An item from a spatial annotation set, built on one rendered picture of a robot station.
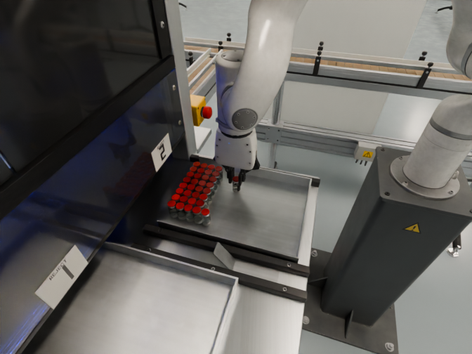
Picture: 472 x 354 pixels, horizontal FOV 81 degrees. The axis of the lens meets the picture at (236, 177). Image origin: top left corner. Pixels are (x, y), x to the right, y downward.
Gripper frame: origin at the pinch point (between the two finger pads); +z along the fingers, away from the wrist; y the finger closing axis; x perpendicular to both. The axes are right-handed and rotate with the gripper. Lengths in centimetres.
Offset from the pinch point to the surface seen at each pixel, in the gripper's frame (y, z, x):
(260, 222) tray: 9.3, 5.6, -8.9
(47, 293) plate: -17.1, -9.0, -42.9
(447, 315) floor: 101, 94, 29
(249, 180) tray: 2.6, 5.6, 4.8
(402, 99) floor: 106, 94, 263
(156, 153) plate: -17.5, -9.6, -7.9
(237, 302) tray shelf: 9.5, 5.8, -29.7
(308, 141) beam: 18, 45, 86
